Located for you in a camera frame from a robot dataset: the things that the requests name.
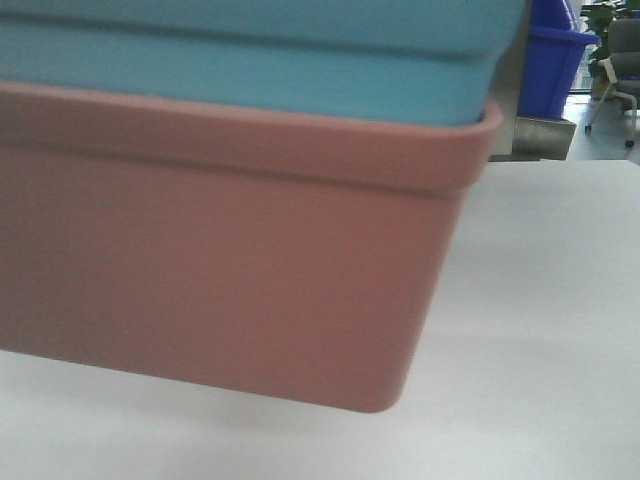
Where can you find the pink plastic box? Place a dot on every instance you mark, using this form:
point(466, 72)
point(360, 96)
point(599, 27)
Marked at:
point(283, 254)

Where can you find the light blue plastic box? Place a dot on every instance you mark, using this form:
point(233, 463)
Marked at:
point(425, 62)

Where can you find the stainless steel shelf rack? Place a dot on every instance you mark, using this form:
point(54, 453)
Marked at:
point(524, 139)

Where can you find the blue crate far right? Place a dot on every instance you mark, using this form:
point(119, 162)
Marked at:
point(555, 49)

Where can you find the grey office chair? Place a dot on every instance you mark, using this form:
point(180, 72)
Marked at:
point(622, 73)

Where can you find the green potted plant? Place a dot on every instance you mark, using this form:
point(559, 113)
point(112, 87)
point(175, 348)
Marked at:
point(598, 16)

